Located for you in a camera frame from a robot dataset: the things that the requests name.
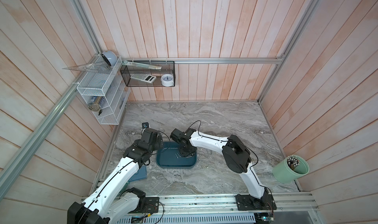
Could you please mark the clear triangle ruler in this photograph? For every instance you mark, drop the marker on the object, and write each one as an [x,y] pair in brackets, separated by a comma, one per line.
[92,67]

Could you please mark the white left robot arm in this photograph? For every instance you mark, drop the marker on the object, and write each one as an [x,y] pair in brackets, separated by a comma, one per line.
[109,203]

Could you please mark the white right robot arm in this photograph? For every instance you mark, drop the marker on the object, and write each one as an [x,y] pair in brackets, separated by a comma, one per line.
[238,159]

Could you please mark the white calculator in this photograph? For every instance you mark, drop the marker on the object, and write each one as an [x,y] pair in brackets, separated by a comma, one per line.
[147,78]

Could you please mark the white tape roll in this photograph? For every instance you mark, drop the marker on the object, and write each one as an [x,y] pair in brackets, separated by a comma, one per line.
[167,80]

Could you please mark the white wire mesh shelf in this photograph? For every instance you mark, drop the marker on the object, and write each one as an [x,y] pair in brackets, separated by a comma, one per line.
[109,85]

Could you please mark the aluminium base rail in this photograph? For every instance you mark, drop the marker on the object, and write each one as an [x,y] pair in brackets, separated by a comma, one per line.
[222,208]

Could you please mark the metal cylinder in shelf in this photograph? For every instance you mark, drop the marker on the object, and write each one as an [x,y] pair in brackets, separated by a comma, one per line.
[95,103]

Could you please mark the clear straight ruler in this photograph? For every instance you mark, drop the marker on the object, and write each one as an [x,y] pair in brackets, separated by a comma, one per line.
[141,65]

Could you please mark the green pen holder cup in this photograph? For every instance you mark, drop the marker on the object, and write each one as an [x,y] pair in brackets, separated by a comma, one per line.
[291,168]

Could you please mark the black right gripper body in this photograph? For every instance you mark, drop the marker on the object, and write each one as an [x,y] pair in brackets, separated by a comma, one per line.
[184,152]

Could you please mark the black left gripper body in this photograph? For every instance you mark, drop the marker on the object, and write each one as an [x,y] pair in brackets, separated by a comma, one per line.
[158,144]

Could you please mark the black wire mesh basket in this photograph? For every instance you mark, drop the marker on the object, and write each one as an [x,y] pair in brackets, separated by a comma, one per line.
[148,73]

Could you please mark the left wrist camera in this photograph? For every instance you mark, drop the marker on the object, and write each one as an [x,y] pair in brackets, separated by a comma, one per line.
[145,125]

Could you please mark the grey round desk clock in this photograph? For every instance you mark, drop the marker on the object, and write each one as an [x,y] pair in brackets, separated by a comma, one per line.
[109,57]

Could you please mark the teal plastic storage tray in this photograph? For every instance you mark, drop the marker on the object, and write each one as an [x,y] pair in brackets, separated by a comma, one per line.
[166,157]

